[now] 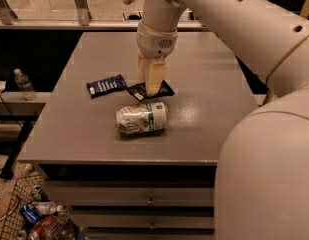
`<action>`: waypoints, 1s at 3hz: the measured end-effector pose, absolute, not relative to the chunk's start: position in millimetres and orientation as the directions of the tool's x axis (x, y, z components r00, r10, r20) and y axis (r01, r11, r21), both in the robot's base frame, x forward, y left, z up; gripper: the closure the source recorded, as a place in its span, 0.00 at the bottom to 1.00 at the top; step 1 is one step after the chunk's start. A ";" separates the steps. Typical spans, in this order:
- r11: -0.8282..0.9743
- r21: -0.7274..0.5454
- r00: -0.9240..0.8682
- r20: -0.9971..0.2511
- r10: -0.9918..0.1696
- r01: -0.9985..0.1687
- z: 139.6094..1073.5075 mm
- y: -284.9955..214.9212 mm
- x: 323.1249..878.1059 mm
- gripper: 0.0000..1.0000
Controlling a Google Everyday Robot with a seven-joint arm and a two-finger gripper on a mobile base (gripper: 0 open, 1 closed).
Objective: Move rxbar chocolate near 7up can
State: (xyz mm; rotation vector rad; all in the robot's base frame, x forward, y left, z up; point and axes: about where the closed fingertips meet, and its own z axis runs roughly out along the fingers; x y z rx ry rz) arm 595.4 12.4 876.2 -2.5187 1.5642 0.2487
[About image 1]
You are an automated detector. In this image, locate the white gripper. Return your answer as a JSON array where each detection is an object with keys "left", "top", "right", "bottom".
[{"left": 136, "top": 22, "right": 178, "bottom": 97}]

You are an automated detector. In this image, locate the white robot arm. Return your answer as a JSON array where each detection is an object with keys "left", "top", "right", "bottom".
[{"left": 123, "top": 0, "right": 309, "bottom": 240}]

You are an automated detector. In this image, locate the crushed white green 7up can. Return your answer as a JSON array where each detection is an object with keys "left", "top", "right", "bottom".
[{"left": 116, "top": 102, "right": 168, "bottom": 134}]

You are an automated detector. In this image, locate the blue rxbar wrapper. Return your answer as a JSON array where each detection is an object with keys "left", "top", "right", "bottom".
[{"left": 86, "top": 74, "right": 127, "bottom": 98}]

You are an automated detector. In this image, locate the green soda can in basket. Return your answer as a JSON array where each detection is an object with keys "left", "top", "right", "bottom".
[{"left": 31, "top": 186, "right": 48, "bottom": 202}]

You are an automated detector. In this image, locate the blue soda can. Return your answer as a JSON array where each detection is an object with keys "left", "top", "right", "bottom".
[{"left": 19, "top": 203, "right": 42, "bottom": 226}]

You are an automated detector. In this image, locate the red soda can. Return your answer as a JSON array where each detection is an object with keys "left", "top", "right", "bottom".
[{"left": 28, "top": 215, "right": 56, "bottom": 240}]

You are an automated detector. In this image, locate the grey drawer cabinet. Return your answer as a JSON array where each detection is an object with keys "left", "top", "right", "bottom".
[{"left": 20, "top": 32, "right": 256, "bottom": 240}]

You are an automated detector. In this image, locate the clear plastic water bottle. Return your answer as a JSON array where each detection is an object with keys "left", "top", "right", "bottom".
[{"left": 14, "top": 69, "right": 37, "bottom": 101}]

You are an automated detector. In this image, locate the grey side bench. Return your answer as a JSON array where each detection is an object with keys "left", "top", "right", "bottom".
[{"left": 0, "top": 92, "right": 50, "bottom": 180}]

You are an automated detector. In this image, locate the plastic bottle in basket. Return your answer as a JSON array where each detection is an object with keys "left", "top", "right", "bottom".
[{"left": 33, "top": 201, "right": 63, "bottom": 215}]

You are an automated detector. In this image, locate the metal railing frame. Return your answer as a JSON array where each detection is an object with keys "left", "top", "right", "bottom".
[{"left": 0, "top": 0, "right": 208, "bottom": 32}]

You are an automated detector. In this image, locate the wire mesh basket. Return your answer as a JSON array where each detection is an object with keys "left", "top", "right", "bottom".
[{"left": 0, "top": 175, "right": 77, "bottom": 240}]

